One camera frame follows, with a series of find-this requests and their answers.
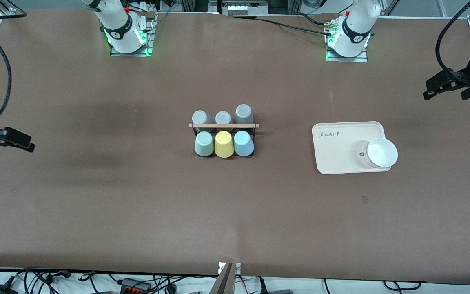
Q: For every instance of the black box orange connectors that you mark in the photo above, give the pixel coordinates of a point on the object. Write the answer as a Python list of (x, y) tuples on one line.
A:
[(135, 285)]

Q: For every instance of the light blue cup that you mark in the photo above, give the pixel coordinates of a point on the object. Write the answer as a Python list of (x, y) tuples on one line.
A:
[(243, 143)]

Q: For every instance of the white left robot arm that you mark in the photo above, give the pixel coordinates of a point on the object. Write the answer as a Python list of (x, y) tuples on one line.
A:
[(353, 28)]

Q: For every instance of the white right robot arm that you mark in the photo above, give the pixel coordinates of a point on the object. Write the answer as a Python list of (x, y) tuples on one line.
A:
[(118, 24)]

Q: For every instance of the black power adapter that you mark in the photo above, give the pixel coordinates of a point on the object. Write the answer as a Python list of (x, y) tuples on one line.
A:
[(2, 290)]

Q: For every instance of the yellow cup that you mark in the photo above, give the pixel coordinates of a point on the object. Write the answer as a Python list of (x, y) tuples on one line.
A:
[(224, 145)]

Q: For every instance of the pale green cup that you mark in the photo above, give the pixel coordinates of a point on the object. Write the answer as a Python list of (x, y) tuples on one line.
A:
[(204, 143)]

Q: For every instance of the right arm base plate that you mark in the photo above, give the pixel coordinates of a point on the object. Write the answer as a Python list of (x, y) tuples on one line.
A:
[(151, 36)]

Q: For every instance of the white power strip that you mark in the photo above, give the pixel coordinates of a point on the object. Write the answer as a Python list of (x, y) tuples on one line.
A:
[(242, 9)]

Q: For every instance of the cream plastic tray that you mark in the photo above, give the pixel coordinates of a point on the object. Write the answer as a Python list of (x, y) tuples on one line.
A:
[(341, 155)]

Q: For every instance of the white bowl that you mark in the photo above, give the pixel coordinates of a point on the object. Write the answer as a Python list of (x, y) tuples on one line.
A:
[(382, 153)]

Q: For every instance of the grey cup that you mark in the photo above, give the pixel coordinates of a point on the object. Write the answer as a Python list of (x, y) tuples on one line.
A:
[(199, 117), (243, 112), (223, 117)]

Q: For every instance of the grey metal strut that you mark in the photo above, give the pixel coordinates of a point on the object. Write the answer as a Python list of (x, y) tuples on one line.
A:
[(222, 281)]

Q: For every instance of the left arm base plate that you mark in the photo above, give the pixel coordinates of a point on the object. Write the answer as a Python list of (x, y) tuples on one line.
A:
[(361, 59)]

